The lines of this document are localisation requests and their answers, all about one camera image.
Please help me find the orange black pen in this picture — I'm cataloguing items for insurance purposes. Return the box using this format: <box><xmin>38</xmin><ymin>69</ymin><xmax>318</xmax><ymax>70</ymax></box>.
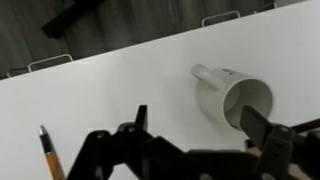
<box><xmin>39</xmin><ymin>125</ymin><xmax>65</xmax><ymax>180</ymax></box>

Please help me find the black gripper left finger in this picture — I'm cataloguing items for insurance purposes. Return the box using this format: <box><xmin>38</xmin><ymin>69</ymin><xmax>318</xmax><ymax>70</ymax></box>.
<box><xmin>67</xmin><ymin>105</ymin><xmax>187</xmax><ymax>180</ymax></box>

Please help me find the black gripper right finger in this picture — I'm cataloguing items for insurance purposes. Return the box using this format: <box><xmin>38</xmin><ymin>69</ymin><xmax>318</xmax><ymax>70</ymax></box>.
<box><xmin>240</xmin><ymin>106</ymin><xmax>320</xmax><ymax>180</ymax></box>

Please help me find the silver drawer handle left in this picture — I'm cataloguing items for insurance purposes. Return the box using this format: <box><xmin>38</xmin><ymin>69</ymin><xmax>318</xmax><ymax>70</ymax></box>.
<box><xmin>27</xmin><ymin>54</ymin><xmax>73</xmax><ymax>72</ymax></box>

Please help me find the silver drawer handle right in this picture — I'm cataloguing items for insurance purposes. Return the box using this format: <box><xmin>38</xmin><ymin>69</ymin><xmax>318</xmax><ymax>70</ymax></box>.
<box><xmin>201</xmin><ymin>10</ymin><xmax>241</xmax><ymax>27</ymax></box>

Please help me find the white printed mug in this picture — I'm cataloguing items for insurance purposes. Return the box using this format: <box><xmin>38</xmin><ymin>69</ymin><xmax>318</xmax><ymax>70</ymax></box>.
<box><xmin>191</xmin><ymin>64</ymin><xmax>273</xmax><ymax>130</ymax></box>

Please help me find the silver drawer handle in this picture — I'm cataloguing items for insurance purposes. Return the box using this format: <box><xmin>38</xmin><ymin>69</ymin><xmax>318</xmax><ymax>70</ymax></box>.
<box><xmin>201</xmin><ymin>10</ymin><xmax>241</xmax><ymax>27</ymax></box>
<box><xmin>27</xmin><ymin>54</ymin><xmax>73</xmax><ymax>72</ymax></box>

